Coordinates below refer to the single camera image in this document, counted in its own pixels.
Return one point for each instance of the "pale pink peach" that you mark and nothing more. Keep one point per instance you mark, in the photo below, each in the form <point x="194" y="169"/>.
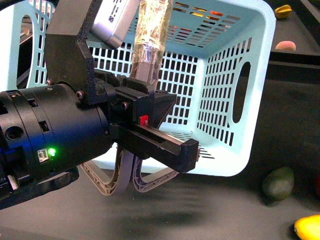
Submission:
<point x="286" y="45"/>

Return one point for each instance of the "red fruit at edge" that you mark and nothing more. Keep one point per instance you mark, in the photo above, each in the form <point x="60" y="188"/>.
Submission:
<point x="317" y="185"/>

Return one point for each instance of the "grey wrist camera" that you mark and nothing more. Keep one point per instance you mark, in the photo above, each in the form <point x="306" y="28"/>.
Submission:
<point x="113" y="20"/>

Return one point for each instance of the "far yellow starfruit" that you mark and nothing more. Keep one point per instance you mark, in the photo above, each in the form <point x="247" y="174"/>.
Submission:
<point x="283" y="11"/>

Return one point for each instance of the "black fruit tray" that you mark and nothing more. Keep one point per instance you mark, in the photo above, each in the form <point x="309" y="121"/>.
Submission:
<point x="302" y="27"/>

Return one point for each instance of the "light blue plastic basket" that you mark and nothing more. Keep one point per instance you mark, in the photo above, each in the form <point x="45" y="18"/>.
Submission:
<point x="216" y="59"/>

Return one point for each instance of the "green avocado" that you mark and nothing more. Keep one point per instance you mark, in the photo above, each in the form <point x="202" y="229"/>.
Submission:
<point x="279" y="184"/>

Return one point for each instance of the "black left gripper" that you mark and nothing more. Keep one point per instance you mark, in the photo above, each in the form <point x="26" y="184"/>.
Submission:
<point x="135" y="111"/>

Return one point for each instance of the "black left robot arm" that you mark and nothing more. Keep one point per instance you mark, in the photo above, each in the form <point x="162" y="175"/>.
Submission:
<point x="46" y="133"/>

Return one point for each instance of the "yellow mango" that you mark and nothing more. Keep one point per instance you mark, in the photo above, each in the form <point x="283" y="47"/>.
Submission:
<point x="308" y="228"/>

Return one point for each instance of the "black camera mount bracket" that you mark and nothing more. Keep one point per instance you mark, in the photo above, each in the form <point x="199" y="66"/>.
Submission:
<point x="67" y="56"/>

